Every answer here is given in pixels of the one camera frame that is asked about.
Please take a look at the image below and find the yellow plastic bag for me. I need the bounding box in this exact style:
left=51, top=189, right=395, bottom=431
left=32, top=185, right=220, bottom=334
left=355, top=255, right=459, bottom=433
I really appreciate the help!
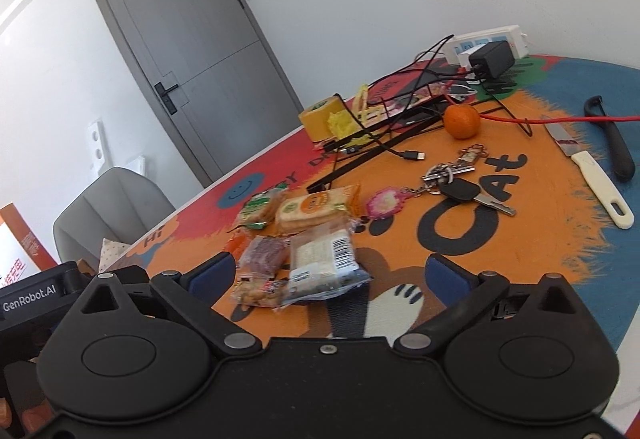
left=327, top=108, right=368, bottom=142

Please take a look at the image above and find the yellow tape roll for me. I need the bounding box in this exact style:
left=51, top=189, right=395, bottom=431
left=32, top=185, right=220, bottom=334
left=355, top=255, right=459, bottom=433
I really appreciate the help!
left=298, top=95, right=346, bottom=145

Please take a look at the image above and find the green cracker packet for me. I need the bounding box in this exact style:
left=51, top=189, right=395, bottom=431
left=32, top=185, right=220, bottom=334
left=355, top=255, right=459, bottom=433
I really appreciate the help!
left=227, top=186, right=290, bottom=234

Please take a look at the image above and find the grey chair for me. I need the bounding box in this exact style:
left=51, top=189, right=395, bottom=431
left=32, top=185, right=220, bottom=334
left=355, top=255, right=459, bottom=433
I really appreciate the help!
left=52, top=166, right=177, bottom=270

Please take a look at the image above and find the clear white cake packet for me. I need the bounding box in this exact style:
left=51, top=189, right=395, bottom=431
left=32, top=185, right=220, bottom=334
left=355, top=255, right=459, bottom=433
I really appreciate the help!
left=282, top=224, right=373, bottom=307

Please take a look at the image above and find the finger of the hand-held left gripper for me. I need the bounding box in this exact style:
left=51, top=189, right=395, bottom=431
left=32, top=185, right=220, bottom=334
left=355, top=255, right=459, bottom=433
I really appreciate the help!
left=107, top=265, right=151, bottom=281

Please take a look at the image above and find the black flat device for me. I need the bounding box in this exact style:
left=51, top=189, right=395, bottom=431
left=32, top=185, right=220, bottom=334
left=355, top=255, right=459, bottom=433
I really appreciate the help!
left=372, top=58, right=468, bottom=125

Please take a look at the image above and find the orange white paper bag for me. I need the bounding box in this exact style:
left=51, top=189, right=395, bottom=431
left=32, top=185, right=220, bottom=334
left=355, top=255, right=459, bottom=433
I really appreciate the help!
left=0, top=203, right=58, bottom=290

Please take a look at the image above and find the orange tangerine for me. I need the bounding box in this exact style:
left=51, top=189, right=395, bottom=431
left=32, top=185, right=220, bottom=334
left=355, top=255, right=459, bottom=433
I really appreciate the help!
left=444, top=103, right=482, bottom=140

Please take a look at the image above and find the pink keychain charm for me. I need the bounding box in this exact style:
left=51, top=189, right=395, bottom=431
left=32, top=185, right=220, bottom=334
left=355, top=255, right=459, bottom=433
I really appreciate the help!
left=364, top=186, right=413, bottom=222

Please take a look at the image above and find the red brown snack packet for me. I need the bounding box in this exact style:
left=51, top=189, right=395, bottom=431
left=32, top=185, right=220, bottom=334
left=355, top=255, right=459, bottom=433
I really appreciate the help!
left=236, top=236, right=292, bottom=281

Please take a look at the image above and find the pale yellow plastic piece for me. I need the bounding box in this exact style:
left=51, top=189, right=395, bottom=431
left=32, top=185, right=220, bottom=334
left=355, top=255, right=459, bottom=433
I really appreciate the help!
left=351, top=84, right=383, bottom=126

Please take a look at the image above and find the white handled knife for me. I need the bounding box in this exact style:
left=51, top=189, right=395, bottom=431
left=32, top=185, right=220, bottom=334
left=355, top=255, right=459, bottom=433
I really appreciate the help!
left=542, top=115, right=635, bottom=230

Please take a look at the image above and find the grey door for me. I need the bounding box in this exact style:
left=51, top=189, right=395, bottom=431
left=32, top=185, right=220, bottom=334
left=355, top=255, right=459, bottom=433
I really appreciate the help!
left=90, top=0, right=306, bottom=190

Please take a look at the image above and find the white charger plug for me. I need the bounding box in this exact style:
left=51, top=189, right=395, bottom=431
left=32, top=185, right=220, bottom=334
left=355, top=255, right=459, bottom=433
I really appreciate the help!
left=456, top=45, right=482, bottom=70

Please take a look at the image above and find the beige dotted pillow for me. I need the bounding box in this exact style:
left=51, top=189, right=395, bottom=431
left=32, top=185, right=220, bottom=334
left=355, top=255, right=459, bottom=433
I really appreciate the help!
left=97, top=239, right=132, bottom=272

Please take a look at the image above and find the black usb cable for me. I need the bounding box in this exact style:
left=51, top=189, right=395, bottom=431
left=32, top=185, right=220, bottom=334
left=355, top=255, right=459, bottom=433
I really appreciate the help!
left=332, top=92, right=426, bottom=163

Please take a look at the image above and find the bunch of keys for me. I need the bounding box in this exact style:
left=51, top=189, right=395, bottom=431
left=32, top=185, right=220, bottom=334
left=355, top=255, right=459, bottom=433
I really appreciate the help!
left=421, top=144, right=517, bottom=217

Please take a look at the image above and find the black handled tool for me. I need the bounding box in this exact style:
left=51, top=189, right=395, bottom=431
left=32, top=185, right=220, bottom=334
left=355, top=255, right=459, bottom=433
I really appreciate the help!
left=584, top=95, right=637, bottom=182

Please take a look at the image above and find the black door handle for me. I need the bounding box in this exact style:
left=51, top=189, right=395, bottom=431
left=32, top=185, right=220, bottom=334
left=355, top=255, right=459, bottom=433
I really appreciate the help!
left=153, top=82, right=182, bottom=115

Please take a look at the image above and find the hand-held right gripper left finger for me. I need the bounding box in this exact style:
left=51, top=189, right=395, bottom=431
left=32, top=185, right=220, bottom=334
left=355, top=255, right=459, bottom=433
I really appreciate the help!
left=75, top=251, right=263, bottom=360

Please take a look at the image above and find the orange labelled bread packet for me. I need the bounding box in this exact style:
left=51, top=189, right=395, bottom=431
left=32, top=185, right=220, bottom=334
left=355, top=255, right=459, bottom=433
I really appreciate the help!
left=274, top=184, right=362, bottom=236

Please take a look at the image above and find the white power strip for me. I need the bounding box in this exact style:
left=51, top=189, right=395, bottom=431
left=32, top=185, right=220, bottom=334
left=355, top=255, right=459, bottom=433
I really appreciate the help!
left=445, top=24, right=530, bottom=66

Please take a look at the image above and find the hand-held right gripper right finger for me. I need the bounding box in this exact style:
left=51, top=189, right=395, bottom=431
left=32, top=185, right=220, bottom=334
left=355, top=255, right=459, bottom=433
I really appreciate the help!
left=392, top=254, right=581, bottom=358

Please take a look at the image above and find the clear brown snack packet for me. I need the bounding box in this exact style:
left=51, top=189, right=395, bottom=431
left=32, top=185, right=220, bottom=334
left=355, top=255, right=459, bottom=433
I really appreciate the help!
left=229, top=275, right=288, bottom=312

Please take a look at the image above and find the red wire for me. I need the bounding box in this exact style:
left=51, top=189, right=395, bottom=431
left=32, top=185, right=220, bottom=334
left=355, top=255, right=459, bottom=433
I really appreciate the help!
left=440, top=92, right=640, bottom=126

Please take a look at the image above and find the black power adapter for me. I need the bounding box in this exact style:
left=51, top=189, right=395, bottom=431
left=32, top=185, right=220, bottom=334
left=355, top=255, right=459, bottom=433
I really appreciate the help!
left=467, top=40, right=517, bottom=81

